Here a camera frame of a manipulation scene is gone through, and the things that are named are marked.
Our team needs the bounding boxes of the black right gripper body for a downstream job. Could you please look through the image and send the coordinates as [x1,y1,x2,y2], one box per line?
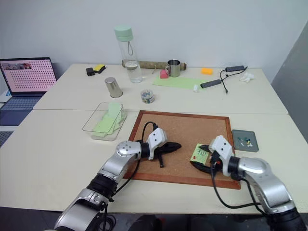
[208,150,222,172]

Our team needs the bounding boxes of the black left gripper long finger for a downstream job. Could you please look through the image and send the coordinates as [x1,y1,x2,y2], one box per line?
[164,141,182,154]

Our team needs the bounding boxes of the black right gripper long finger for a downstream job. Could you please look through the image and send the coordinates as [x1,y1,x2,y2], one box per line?
[190,161,213,174]

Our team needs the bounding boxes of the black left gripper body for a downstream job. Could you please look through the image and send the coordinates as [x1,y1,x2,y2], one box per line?
[153,143,170,160]

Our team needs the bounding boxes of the green note with writing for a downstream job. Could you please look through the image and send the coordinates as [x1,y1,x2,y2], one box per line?
[190,143,210,165]

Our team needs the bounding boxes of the grey tray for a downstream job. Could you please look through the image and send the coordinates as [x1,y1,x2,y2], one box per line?
[231,129,260,154]

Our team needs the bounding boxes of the plain green note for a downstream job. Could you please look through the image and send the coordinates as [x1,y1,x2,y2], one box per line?
[106,102,123,120]
[92,117,116,133]
[115,109,128,132]

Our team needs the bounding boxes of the clear jar of pushpins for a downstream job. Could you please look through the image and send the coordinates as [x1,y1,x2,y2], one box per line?
[140,89,155,104]

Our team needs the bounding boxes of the clear plastic box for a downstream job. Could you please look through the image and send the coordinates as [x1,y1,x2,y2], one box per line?
[82,102,124,141]

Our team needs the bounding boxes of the wood-framed cork board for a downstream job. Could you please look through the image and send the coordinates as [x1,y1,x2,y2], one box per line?
[123,110,242,190]

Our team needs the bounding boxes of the large green paper sheet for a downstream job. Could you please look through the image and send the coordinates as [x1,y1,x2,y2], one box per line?
[152,75,208,90]

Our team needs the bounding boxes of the black usb hub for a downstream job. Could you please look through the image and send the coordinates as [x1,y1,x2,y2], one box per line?
[200,79,222,89]

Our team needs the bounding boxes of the steel mug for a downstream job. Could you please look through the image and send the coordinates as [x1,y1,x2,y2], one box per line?
[164,59,181,78]

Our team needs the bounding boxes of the steel tumbler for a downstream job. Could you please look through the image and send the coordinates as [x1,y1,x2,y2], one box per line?
[104,77,124,99]

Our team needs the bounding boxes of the crumpled white tissue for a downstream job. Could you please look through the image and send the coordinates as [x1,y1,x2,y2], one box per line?
[239,72,256,84]

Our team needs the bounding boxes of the slim black adapter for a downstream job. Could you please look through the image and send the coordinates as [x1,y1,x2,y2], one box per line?
[225,65,249,73]

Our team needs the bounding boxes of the wooden rod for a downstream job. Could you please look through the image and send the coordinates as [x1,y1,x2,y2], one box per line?
[121,59,187,71]

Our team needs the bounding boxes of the clear bottle with green lid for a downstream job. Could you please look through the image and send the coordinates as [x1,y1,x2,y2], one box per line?
[114,25,143,84]

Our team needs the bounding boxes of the grey partition panel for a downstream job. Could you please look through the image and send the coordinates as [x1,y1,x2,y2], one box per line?
[270,20,308,146]

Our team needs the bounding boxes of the open laptop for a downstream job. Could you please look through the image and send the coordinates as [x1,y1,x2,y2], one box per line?
[0,57,58,127]

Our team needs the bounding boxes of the blue and white paper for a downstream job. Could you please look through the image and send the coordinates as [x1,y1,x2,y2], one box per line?
[0,90,12,103]

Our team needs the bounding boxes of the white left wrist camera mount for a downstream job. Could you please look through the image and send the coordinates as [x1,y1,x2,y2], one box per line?
[146,128,168,161]

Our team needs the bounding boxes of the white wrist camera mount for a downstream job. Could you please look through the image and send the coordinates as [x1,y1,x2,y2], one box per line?
[208,135,235,178]
[146,128,168,161]

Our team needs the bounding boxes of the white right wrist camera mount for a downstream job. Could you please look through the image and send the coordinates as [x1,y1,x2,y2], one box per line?
[208,135,235,178]

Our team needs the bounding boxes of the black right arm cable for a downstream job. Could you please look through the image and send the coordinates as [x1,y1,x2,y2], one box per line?
[209,155,268,215]

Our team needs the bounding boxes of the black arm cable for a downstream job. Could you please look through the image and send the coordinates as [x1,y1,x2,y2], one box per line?
[209,155,268,215]
[105,121,159,231]

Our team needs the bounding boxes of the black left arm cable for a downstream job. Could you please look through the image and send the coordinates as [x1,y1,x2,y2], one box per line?
[105,121,159,231]

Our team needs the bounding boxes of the thin black cable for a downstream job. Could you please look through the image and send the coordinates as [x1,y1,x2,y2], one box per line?
[219,69,230,94]

